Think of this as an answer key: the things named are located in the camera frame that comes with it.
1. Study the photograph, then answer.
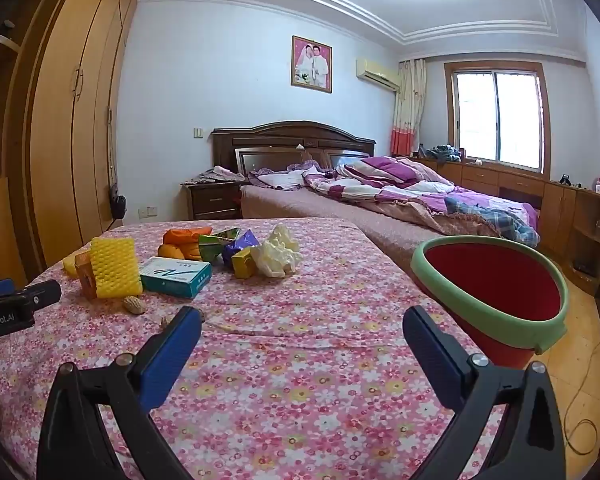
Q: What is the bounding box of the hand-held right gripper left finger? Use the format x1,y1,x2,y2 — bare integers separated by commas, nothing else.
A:
36,305,204,480

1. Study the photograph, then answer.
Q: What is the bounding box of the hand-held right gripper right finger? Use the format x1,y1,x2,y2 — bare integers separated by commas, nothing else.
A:
402,305,567,480

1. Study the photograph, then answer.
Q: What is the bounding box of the teal and white box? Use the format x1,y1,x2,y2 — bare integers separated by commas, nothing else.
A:
139,256,214,300

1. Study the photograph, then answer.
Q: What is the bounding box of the red bucket with green rim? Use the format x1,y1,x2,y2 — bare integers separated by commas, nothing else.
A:
410,234,570,368

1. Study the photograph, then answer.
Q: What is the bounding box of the orange plastic bag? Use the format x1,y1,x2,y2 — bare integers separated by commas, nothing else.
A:
157,227,214,262

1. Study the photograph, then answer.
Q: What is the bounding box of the green carton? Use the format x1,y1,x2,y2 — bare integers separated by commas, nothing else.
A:
198,227,242,264

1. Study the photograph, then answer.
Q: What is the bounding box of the small yellow box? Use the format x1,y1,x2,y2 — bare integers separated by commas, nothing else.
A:
231,247,258,280

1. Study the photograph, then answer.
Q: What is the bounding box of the black power strip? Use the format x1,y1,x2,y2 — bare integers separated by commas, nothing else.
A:
109,185,127,220

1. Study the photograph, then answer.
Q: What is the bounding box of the pink floral bed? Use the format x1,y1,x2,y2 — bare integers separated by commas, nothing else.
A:
0,217,511,480

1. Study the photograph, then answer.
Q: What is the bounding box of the purple wrapper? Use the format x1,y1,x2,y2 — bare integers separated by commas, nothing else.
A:
222,229,262,267

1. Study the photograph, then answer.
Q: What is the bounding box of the crumpled white plastic bag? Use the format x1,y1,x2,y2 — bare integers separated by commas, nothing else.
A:
251,224,304,279

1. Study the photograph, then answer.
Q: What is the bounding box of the blue plaid blanket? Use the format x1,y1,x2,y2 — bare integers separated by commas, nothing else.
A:
444,195,541,248

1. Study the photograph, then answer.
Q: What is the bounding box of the dark wooden nightstand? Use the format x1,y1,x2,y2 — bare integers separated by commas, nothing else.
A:
181,180,243,221

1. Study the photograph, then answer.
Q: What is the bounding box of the light wooden wardrobe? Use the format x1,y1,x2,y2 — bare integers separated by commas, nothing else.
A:
2,0,142,273

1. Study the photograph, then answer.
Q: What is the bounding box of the pink clothes heap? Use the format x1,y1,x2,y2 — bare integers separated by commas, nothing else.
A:
182,165,246,186

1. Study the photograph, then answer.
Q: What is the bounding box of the long wooden cabinet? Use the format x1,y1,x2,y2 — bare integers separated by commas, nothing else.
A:
412,155,600,296

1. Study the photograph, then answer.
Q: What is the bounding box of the purple patchwork quilt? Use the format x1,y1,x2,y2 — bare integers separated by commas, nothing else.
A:
302,156,541,248

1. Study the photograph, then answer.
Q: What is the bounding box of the dark wooden bed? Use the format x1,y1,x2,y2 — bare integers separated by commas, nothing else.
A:
211,121,541,266

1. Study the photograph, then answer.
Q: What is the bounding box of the blue clothes pile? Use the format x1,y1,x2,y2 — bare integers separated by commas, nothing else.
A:
425,144,463,163

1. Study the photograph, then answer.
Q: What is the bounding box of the frilled pink pillow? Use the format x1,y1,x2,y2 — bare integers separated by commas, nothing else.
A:
248,160,326,192

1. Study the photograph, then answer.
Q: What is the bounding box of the wooden framed window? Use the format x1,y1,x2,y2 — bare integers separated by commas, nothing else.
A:
444,61,552,176

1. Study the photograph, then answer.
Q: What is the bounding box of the patterned curtain with red hem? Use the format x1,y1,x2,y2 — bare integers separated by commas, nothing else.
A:
390,59,427,157

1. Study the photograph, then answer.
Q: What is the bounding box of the cream air conditioner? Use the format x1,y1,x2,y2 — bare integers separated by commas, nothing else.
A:
355,57,402,93

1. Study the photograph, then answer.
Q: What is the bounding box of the framed wedding photo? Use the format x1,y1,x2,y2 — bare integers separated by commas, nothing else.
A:
291,35,334,94

